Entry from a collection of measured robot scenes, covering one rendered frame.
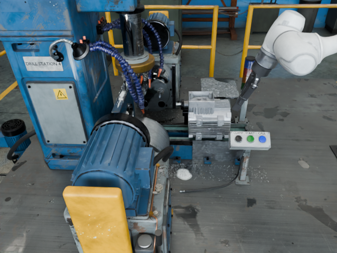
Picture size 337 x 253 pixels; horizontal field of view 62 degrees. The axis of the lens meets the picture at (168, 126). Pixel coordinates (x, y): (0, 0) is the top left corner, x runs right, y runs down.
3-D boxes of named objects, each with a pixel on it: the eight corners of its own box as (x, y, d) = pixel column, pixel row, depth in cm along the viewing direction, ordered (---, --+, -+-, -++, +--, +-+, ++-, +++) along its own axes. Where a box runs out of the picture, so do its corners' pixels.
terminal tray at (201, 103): (188, 114, 136) (188, 102, 132) (188, 103, 145) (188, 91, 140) (213, 114, 135) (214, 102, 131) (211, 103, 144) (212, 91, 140)
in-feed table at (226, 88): (200, 112, 188) (201, 96, 181) (199, 92, 210) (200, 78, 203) (237, 112, 186) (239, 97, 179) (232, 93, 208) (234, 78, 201)
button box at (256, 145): (228, 149, 125) (230, 146, 120) (228, 134, 127) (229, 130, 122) (268, 150, 124) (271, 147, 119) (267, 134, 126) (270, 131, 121)
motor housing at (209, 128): (188, 144, 141) (189, 113, 130) (187, 123, 157) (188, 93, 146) (228, 145, 140) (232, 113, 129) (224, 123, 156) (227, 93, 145)
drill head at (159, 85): (130, 119, 162) (125, 80, 148) (140, 86, 195) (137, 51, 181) (174, 120, 160) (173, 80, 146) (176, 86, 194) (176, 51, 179)
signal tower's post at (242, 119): (235, 124, 175) (244, 60, 151) (233, 117, 182) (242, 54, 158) (248, 124, 175) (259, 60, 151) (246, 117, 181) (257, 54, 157)
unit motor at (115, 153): (85, 284, 85) (45, 188, 61) (110, 198, 112) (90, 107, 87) (170, 289, 83) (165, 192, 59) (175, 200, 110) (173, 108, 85)
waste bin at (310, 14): (309, 28, 584) (317, -4, 549) (315, 34, 553) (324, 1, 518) (290, 28, 588) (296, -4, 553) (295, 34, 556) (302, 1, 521)
